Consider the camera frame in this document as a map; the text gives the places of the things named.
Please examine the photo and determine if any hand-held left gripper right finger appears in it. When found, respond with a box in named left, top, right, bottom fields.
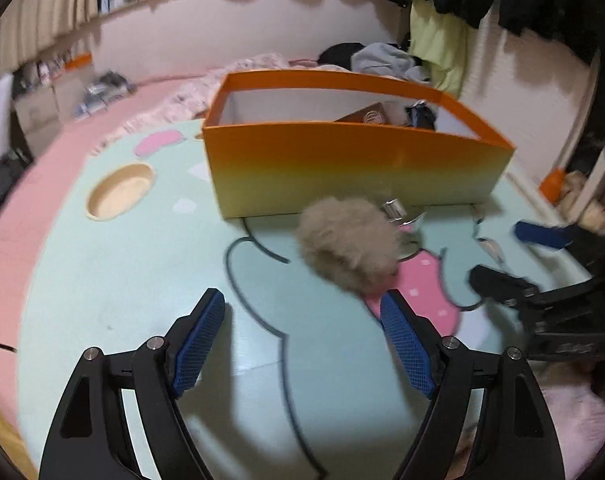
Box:
left=380, top=290, right=566, bottom=480

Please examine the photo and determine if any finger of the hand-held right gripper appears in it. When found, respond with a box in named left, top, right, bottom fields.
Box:
left=470, top=265, right=539, bottom=307
left=514, top=220, right=574, bottom=252

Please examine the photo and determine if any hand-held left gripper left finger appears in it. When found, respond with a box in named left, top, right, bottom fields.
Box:
left=38, top=287, right=226, bottom=480

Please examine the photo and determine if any beige fluffy hair clip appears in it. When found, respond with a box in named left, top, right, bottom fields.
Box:
left=296, top=197, right=404, bottom=294

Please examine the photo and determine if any black lace-trimmed scrunchie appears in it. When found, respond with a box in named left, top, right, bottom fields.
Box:
left=404, top=101, right=439, bottom=132

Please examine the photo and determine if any orange cardboard box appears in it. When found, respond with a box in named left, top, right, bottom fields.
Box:
left=202, top=71, right=516, bottom=219

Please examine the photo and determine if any brown card deck box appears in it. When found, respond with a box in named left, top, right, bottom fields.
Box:
left=334, top=102, right=389, bottom=125

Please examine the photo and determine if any orange storage bin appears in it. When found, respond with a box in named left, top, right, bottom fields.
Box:
left=540, top=170, right=568, bottom=207

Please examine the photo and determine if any floor clutter pile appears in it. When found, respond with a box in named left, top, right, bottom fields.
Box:
left=563, top=167, right=605, bottom=237

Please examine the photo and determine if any grey clothing heap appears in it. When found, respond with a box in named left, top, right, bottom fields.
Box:
left=351, top=42, right=431, bottom=83

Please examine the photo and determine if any pink floral blanket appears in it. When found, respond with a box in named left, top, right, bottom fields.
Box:
left=175, top=52, right=333, bottom=118

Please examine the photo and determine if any grey patterned cloth pile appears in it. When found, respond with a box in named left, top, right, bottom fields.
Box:
left=75, top=71, right=136, bottom=118

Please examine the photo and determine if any black clothing heap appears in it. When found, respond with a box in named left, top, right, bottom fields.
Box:
left=319, top=42, right=368, bottom=68

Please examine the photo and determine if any small white drawer cabinet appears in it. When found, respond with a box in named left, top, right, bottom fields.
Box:
left=13, top=77, right=66, bottom=133

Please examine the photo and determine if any white paper roll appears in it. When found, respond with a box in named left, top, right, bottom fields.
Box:
left=0, top=74, right=14, bottom=158

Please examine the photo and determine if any group of small bottles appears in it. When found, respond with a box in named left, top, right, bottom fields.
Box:
left=35, top=55, right=78, bottom=86

